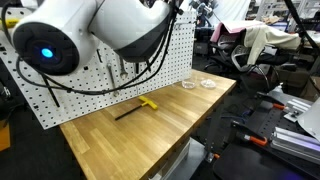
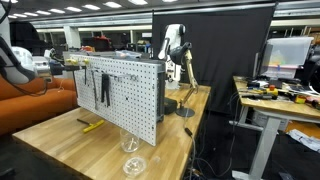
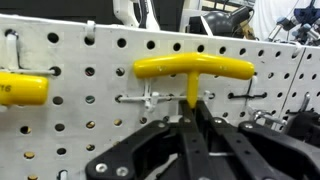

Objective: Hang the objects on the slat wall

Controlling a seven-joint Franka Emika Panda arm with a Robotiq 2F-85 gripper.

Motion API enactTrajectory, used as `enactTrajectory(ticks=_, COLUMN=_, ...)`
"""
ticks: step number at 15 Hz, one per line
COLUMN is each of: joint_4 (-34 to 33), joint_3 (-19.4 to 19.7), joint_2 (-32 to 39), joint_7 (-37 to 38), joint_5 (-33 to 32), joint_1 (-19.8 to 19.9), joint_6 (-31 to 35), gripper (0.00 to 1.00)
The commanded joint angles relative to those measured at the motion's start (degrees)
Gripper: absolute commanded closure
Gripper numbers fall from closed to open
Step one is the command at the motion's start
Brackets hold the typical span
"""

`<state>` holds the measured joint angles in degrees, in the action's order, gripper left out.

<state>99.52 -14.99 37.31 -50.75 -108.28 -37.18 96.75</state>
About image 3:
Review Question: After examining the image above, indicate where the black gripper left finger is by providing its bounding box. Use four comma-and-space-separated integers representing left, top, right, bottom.
84, 99, 212, 180

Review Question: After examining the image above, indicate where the white pegboard mounting clip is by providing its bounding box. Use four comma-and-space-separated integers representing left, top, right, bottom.
292, 41, 304, 58
84, 19, 97, 43

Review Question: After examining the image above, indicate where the short yellow T-handle hex key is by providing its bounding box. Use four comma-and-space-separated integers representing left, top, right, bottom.
133, 52, 256, 110

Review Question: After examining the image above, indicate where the white pegboard hook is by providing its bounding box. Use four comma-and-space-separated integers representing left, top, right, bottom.
227, 75, 269, 101
114, 78, 216, 113
4, 29, 63, 76
57, 169, 70, 180

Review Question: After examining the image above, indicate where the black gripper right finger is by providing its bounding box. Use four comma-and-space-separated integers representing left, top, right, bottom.
195, 99, 320, 180

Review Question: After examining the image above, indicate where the large yellow T-handle hex key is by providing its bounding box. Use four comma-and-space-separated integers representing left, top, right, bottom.
0, 71, 50, 107

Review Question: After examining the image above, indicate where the white metal pegboard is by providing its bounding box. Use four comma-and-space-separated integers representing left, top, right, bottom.
0, 13, 320, 180

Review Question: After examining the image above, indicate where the blue grey background robot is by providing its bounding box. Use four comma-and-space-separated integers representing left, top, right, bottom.
267, 0, 320, 46

